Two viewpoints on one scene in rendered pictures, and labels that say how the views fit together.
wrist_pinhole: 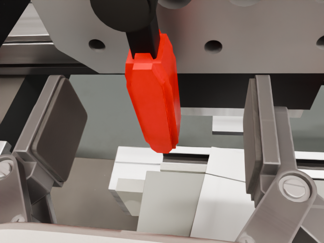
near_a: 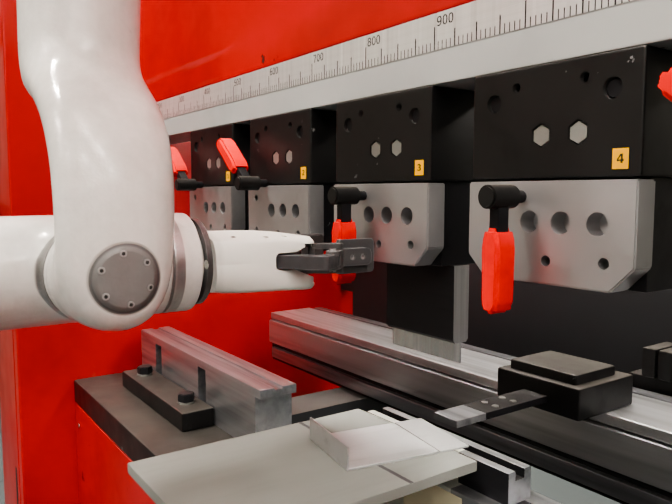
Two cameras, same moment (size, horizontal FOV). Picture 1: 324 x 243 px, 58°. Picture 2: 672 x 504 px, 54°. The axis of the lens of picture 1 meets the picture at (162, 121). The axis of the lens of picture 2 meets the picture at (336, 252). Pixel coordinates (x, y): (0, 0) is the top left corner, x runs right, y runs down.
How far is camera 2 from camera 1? 60 cm
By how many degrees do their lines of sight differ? 58
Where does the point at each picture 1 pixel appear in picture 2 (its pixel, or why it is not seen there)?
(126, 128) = not seen: outside the picture
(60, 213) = not seen: hidden behind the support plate
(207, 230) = (352, 435)
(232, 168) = (417, 428)
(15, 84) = (349, 398)
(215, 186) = (391, 428)
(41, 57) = (387, 375)
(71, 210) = not seen: hidden behind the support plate
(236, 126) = (456, 417)
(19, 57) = (369, 369)
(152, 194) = (345, 415)
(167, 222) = (334, 424)
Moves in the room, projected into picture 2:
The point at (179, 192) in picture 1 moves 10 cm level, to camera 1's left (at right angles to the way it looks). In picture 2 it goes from (362, 421) to (293, 403)
